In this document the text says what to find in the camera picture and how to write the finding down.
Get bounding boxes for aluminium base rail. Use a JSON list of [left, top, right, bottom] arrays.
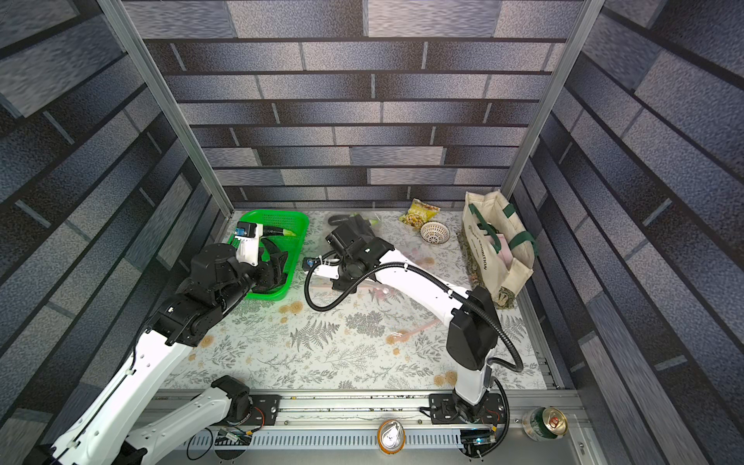
[[163, 389, 604, 464]]

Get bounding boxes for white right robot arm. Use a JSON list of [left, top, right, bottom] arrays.
[[304, 220, 506, 424]]

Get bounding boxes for tape roll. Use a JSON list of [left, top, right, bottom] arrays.
[[377, 420, 406, 455]]

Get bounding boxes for green plastic basket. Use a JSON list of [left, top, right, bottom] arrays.
[[228, 209, 309, 301]]

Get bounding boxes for floral patterned table mat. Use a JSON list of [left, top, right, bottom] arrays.
[[163, 211, 551, 391]]

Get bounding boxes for aluminium frame post right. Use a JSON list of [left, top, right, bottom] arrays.
[[500, 0, 606, 199]]

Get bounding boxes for aluminium frame post left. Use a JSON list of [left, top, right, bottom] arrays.
[[97, 0, 234, 218]]

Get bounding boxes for yellow snack packet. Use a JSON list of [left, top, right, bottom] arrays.
[[399, 199, 441, 231]]

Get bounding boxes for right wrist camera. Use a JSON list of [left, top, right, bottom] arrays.
[[301, 257, 340, 279]]

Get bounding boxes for aluminium frame post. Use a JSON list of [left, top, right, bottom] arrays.
[[97, 0, 234, 218], [500, 0, 606, 199]]

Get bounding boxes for green drink can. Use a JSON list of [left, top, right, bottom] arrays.
[[521, 407, 569, 442]]

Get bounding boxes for small patterned bowl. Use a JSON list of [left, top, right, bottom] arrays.
[[420, 221, 451, 244]]

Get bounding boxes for beige tote bag green handles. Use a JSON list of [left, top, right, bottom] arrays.
[[462, 191, 538, 309]]

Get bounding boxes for clear pink-dotted zip-top bag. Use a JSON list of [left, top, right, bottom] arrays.
[[327, 212, 383, 234]]

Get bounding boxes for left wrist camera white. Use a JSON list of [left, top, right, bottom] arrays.
[[234, 221, 264, 267]]

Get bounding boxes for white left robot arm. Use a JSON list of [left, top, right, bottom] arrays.
[[24, 238, 289, 464]]

